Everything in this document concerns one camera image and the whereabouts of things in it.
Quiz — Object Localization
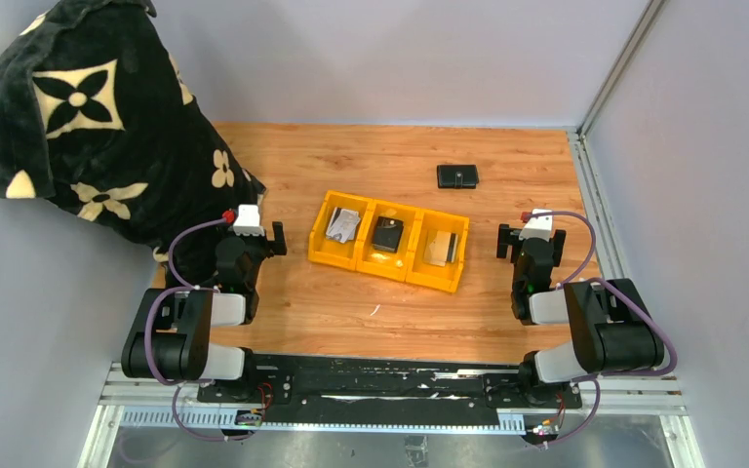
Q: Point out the beige cards in right bin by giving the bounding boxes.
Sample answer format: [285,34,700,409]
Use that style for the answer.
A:
[423,230,459,267]

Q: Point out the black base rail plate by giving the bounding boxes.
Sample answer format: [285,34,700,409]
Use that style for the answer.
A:
[197,354,581,427]

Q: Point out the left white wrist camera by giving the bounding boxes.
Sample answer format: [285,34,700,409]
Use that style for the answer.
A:
[231,205,266,237]

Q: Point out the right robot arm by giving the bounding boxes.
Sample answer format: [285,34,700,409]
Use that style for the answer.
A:
[496,224,666,408]

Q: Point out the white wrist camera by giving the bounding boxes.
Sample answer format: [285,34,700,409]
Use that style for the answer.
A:
[231,205,266,237]
[518,209,553,241]

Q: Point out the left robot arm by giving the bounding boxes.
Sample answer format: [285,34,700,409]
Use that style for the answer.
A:
[121,221,288,403]

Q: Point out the black floral blanket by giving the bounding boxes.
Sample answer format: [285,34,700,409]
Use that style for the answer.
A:
[0,1,264,284]

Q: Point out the black wallet in middle bin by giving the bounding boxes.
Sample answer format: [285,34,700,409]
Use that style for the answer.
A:
[372,216,404,254]

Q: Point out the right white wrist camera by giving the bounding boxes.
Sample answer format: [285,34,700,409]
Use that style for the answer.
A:
[518,209,553,241]

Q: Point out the yellow three-compartment bin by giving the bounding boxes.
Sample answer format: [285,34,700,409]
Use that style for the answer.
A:
[307,190,470,293]

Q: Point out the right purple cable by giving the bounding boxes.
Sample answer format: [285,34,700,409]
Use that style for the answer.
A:
[521,210,679,449]

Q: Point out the aluminium frame post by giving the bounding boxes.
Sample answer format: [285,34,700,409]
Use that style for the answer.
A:
[576,0,668,139]

